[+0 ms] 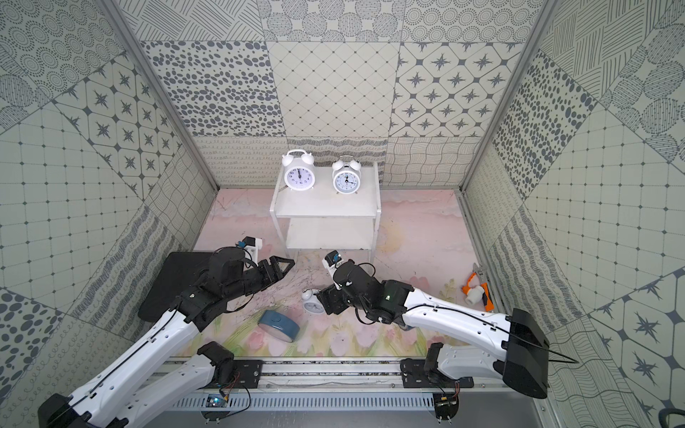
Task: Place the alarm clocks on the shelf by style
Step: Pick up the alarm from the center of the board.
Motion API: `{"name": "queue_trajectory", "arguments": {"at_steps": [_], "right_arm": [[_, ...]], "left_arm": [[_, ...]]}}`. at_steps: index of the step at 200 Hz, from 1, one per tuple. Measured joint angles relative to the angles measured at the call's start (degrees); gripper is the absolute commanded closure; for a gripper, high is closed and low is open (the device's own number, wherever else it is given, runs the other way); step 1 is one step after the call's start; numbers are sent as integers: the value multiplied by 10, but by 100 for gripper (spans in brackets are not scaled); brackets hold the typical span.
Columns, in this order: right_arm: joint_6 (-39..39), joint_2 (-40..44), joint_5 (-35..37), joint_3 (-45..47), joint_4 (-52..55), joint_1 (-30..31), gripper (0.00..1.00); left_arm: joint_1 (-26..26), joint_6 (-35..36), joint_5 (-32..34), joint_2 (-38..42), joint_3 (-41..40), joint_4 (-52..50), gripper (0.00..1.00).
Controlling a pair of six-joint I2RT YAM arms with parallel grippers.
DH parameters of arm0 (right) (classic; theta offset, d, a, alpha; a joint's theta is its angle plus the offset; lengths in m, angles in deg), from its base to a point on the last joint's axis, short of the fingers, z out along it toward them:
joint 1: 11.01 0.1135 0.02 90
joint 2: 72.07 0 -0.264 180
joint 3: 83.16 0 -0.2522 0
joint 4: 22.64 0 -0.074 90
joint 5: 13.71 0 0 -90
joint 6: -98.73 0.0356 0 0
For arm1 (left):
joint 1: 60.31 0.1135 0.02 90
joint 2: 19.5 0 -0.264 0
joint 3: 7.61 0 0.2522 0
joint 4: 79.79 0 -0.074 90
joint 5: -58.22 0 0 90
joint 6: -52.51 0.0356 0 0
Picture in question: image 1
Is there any aluminium mounting rail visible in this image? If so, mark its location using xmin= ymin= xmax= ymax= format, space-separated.
xmin=109 ymin=355 xmax=552 ymax=394

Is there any orange white tool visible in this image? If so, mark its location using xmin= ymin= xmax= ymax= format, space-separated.
xmin=461 ymin=263 xmax=495 ymax=312

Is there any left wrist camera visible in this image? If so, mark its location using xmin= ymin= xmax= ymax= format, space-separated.
xmin=237 ymin=236 xmax=263 ymax=262

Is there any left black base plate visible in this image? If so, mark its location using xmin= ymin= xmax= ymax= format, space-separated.
xmin=212 ymin=360 xmax=264 ymax=390

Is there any perforated cable duct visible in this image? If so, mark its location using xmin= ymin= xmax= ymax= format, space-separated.
xmin=168 ymin=392 xmax=433 ymax=412

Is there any black pad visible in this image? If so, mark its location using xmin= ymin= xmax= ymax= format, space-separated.
xmin=137 ymin=251 xmax=212 ymax=323

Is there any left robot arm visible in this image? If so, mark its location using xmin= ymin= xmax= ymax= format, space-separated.
xmin=37 ymin=244 xmax=295 ymax=427

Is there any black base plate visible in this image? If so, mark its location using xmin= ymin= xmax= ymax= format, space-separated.
xmin=212 ymin=360 xmax=264 ymax=390
xmin=400 ymin=358 xmax=475 ymax=390

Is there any blue round alarm clock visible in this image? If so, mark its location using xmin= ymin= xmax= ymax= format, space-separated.
xmin=258 ymin=310 xmax=300 ymax=342

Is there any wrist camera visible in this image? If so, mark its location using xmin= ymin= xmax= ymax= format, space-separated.
xmin=322 ymin=250 xmax=345 ymax=278
xmin=237 ymin=236 xmax=263 ymax=262

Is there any white two-tier shelf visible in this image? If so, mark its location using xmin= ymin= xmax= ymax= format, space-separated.
xmin=269 ymin=164 xmax=382 ymax=262

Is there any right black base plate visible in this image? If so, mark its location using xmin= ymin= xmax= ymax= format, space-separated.
xmin=400 ymin=358 xmax=475 ymax=390

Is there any white twin-bell alarm clock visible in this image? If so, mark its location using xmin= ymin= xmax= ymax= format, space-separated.
xmin=332 ymin=155 xmax=361 ymax=195
xmin=301 ymin=289 xmax=326 ymax=315
xmin=282 ymin=149 xmax=316 ymax=191

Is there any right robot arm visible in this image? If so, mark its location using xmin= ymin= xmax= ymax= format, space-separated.
xmin=317 ymin=251 xmax=550 ymax=399

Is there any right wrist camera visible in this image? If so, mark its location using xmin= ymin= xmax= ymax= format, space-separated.
xmin=322 ymin=250 xmax=345 ymax=278

